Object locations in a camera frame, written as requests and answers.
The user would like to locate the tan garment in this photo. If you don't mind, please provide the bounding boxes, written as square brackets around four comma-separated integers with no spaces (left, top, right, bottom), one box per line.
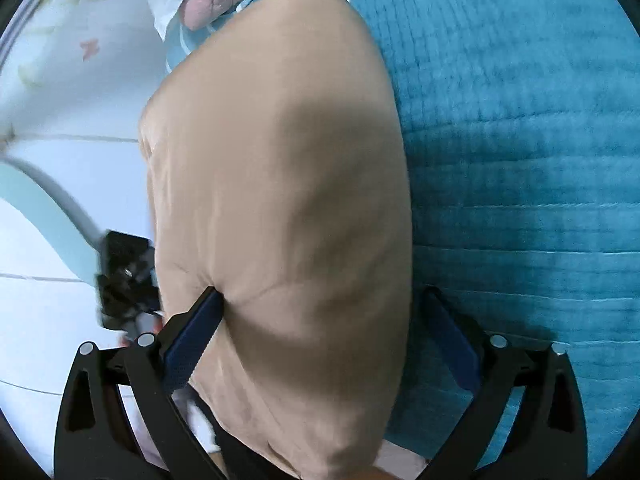
[137,0,416,480]

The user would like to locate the white floral sheet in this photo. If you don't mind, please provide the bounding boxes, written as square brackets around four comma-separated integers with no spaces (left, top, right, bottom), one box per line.
[0,0,168,138]

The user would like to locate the light blue cloth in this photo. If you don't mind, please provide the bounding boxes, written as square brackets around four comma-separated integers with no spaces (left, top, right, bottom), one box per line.
[162,20,202,75]

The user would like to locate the dark cloth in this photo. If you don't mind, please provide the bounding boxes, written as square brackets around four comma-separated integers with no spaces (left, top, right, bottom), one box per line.
[216,422,301,480]

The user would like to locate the teal candy print blanket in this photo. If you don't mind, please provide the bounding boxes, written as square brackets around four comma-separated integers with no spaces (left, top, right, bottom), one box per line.
[240,0,640,480]

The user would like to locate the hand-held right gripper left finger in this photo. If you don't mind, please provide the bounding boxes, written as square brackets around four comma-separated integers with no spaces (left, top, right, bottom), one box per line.
[52,286,227,480]

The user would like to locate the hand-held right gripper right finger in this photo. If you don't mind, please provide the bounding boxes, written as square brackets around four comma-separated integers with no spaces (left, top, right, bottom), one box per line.
[419,286,589,480]

